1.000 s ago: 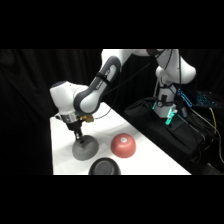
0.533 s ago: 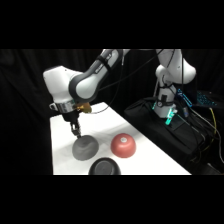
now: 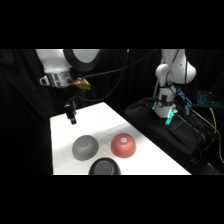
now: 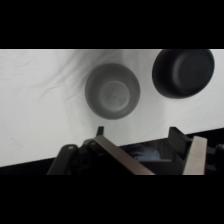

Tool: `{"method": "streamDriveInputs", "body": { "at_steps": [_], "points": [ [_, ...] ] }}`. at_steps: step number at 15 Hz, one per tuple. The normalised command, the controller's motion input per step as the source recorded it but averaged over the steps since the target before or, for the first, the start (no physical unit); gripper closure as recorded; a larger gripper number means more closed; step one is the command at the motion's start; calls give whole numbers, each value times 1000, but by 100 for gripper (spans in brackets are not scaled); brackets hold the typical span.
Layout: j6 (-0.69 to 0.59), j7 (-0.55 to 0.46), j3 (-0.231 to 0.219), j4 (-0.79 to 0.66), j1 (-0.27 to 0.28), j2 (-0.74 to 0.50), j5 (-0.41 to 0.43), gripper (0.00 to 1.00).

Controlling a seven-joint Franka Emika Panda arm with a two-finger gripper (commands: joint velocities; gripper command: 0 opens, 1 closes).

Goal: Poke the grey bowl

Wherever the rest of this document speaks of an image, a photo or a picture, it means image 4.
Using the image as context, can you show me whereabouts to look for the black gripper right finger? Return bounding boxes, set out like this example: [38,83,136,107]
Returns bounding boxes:
[167,126,209,176]

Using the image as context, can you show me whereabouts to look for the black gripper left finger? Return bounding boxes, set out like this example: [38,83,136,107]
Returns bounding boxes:
[92,125,155,176]

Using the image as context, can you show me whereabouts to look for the grey plastic bowl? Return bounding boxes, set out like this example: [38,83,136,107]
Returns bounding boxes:
[84,63,141,121]

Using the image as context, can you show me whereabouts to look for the black plastic bowl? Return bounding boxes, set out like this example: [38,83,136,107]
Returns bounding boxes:
[151,49,216,100]

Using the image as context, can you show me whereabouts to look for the white wrinkled tablecloth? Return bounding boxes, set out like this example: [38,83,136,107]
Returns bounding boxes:
[0,49,224,168]

